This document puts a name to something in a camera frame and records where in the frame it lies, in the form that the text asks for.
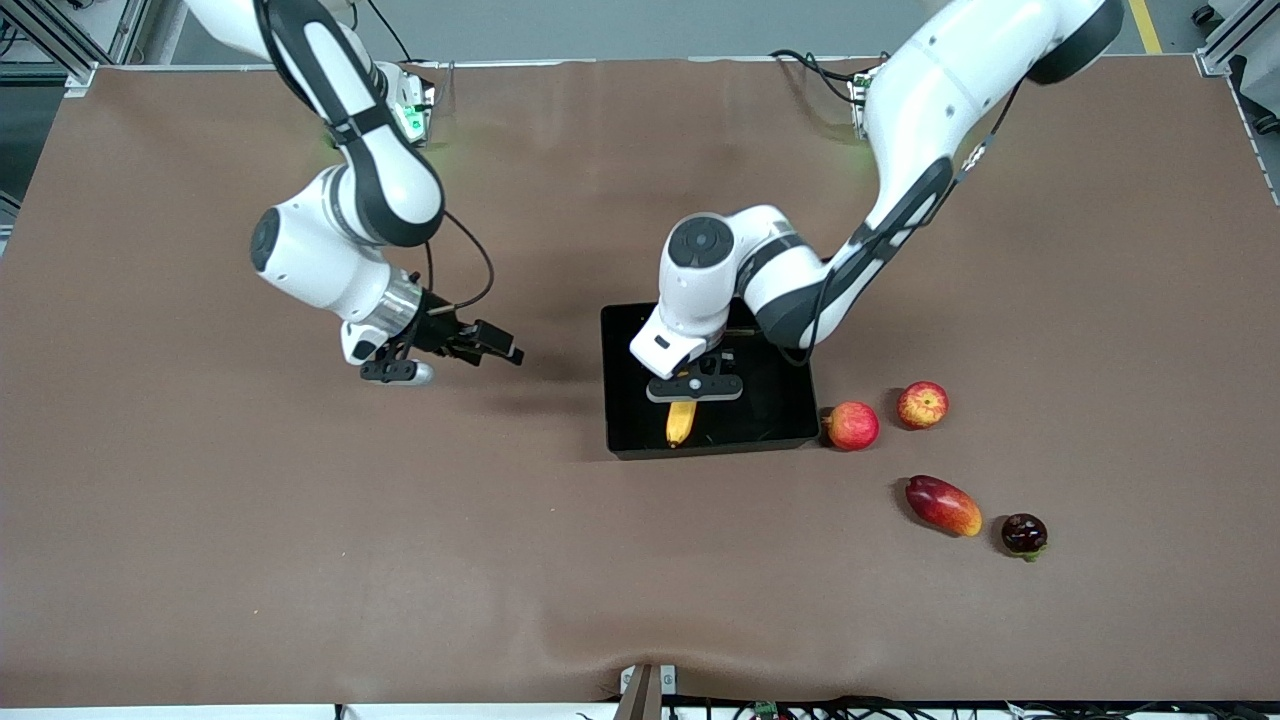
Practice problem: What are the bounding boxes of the yellow banana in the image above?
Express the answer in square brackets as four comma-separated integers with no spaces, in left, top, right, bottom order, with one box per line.
[665,372,699,449]

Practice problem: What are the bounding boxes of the black rectangular plastic box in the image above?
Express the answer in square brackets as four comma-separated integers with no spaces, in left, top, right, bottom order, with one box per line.
[600,300,821,462]

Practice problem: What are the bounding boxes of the red yellow apple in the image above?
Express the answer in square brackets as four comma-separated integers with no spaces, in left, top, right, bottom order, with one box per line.
[896,381,951,431]

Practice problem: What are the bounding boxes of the red round pomegranate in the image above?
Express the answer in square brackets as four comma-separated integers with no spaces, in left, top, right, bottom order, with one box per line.
[822,400,881,453]

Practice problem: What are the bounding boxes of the brown table cover sheet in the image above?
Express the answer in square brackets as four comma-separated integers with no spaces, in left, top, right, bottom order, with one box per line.
[0,57,1280,707]

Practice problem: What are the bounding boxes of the red orange mango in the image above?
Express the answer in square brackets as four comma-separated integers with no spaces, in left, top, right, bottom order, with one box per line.
[905,474,984,539]

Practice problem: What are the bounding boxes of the grey metal table clamp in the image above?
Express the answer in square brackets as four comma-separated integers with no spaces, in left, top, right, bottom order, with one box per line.
[618,663,678,720]

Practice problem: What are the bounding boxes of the dark purple mangosteen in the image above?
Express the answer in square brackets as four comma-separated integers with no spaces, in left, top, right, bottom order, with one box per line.
[1001,513,1050,563]

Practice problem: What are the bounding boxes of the thin black base cable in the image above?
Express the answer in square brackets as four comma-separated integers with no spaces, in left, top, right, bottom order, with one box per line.
[365,0,417,63]

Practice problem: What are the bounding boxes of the black cables at arm base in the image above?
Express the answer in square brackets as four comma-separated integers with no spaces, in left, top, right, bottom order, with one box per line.
[768,47,891,106]

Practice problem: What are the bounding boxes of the aluminium frame with caster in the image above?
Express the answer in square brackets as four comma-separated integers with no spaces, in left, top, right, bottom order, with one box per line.
[1193,0,1280,136]

